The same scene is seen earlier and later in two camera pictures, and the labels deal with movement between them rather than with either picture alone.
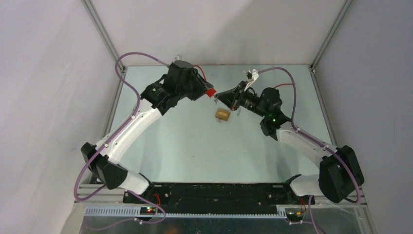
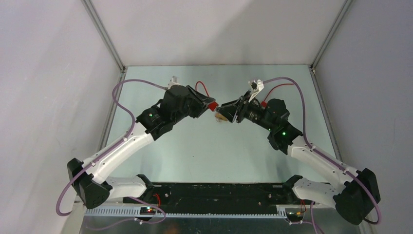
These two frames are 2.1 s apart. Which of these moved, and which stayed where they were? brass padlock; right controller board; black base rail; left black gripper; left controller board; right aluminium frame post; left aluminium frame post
Moved: left black gripper
Stayed: black base rail; left controller board; right aluminium frame post; left aluminium frame post; right controller board; brass padlock
